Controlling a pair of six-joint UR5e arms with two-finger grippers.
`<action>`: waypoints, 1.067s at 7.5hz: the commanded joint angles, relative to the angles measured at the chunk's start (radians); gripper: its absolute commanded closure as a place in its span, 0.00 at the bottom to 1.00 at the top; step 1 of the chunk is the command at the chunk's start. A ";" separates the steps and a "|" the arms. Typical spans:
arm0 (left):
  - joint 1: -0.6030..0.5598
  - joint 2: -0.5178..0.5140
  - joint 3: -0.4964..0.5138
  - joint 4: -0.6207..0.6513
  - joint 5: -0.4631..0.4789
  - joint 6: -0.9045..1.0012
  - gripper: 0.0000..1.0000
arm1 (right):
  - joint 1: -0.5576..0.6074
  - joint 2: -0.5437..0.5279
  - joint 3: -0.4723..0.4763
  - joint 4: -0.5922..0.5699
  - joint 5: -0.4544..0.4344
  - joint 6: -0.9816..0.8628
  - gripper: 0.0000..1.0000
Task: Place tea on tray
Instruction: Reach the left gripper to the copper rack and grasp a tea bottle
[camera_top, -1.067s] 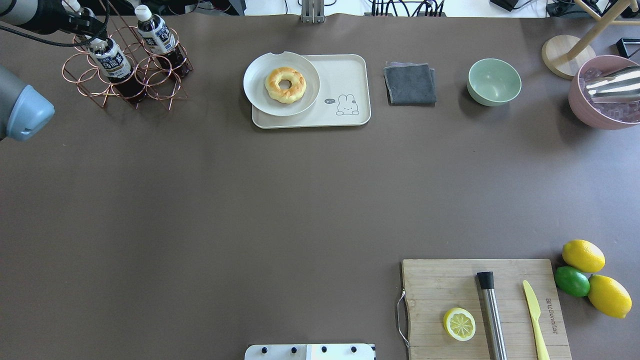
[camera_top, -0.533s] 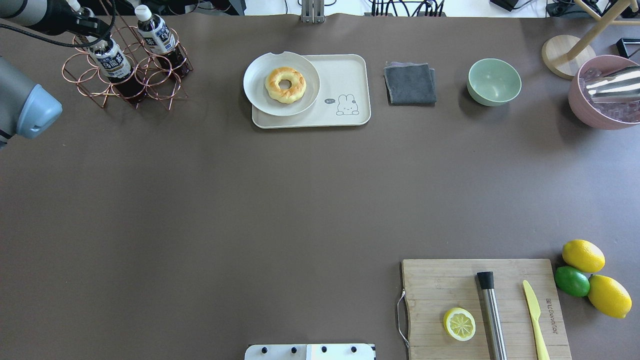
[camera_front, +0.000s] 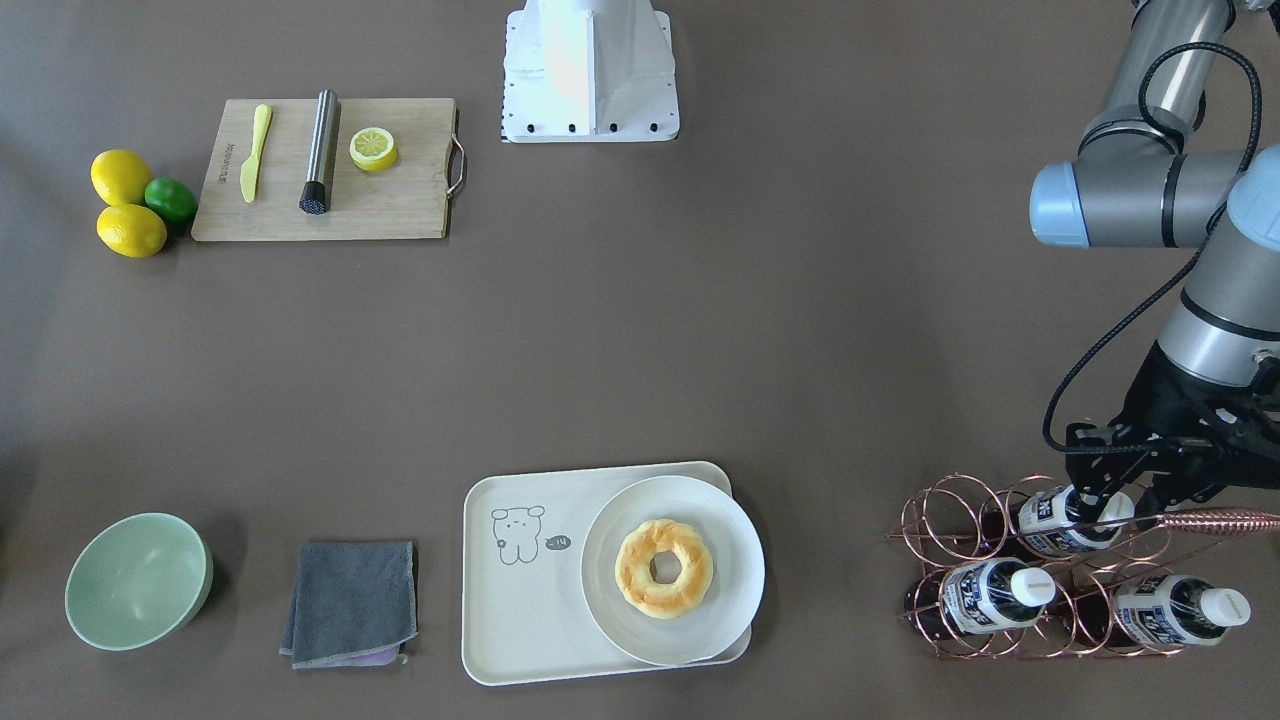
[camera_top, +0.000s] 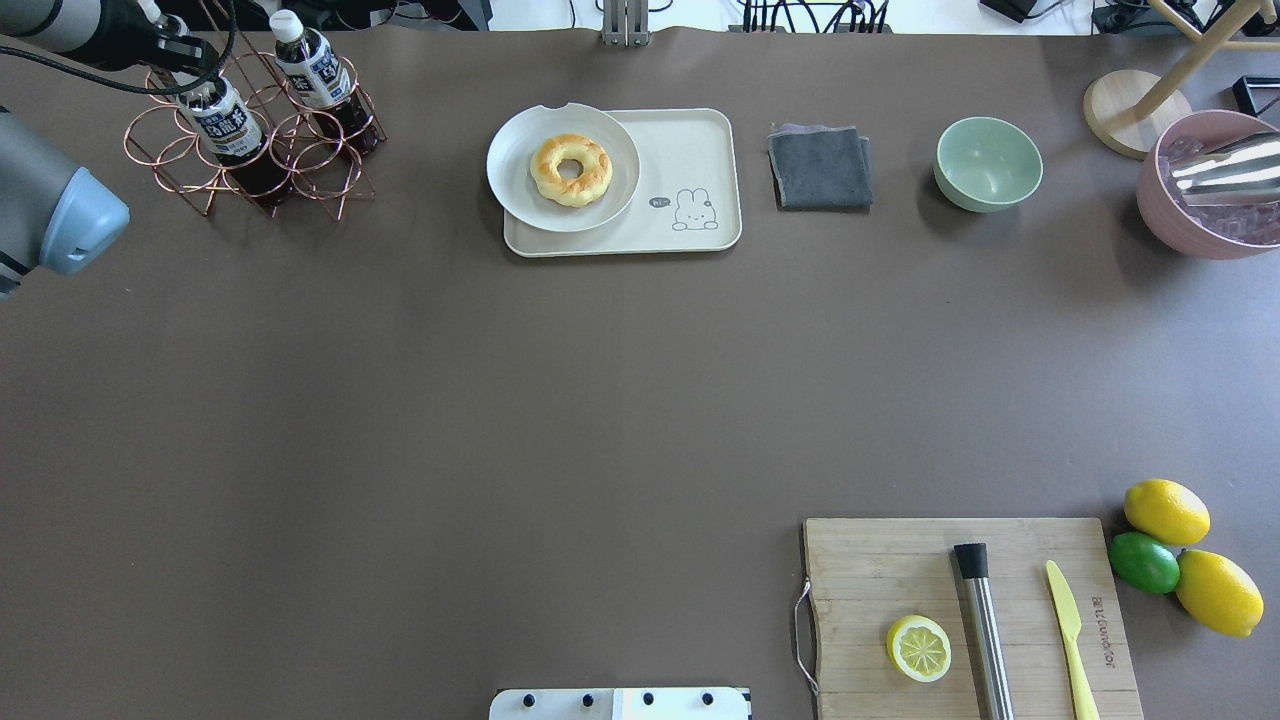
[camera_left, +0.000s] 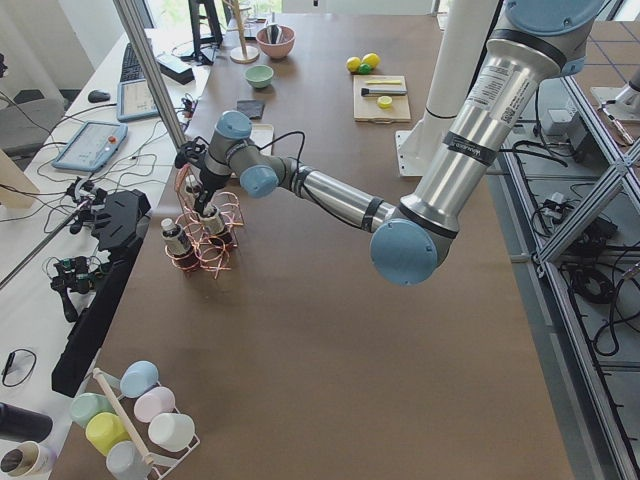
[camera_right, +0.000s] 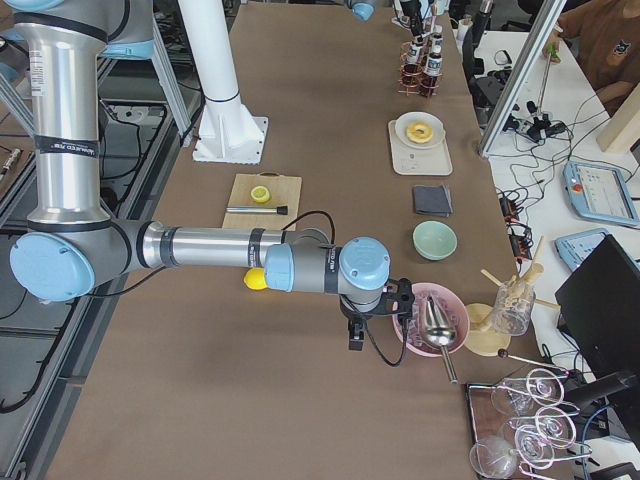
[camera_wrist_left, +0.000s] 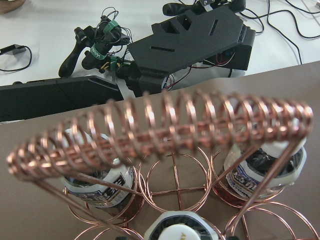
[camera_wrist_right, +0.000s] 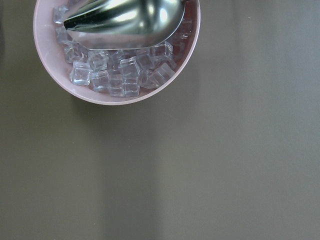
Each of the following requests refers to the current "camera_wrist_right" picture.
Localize clear ice cube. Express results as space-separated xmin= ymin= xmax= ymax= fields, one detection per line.
xmin=148 ymin=62 xmax=175 ymax=88
xmin=69 ymin=61 xmax=93 ymax=86
xmin=123 ymin=83 xmax=140 ymax=98
xmin=89 ymin=70 xmax=110 ymax=93
xmin=87 ymin=50 xmax=109 ymax=73
xmin=118 ymin=56 xmax=140 ymax=84

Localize pink bowl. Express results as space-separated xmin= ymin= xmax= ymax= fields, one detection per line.
xmin=33 ymin=0 xmax=201 ymax=106

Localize metal ice scoop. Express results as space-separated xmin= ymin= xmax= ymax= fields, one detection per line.
xmin=63 ymin=0 xmax=185 ymax=50

